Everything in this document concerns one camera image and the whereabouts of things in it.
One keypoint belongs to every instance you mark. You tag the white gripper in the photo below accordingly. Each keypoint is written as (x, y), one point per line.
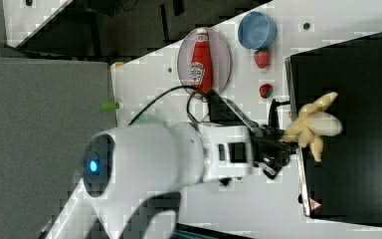
(229, 151)

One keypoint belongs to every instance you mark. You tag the yellow plush peeled banana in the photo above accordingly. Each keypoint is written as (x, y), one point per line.
(313, 122)

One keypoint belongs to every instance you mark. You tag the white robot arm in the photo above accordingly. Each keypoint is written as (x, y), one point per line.
(132, 177)

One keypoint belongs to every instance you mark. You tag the black toaster oven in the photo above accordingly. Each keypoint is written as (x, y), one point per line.
(346, 186)

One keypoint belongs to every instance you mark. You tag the small red strawberry toy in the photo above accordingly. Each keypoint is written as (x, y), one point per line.
(266, 91)

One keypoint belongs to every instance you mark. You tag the large plush strawberry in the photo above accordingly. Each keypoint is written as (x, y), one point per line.
(262, 58)

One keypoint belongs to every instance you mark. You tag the red plush ketchup bottle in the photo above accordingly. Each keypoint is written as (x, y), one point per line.
(201, 71)

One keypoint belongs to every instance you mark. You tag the grey round plate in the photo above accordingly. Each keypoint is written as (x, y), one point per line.
(220, 58)

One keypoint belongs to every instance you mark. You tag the blue bowl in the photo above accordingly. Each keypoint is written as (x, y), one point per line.
(257, 31)

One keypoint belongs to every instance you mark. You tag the green marker pen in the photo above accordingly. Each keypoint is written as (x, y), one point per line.
(112, 106)

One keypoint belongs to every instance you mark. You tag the black oven door handle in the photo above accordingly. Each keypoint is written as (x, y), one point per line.
(273, 120)

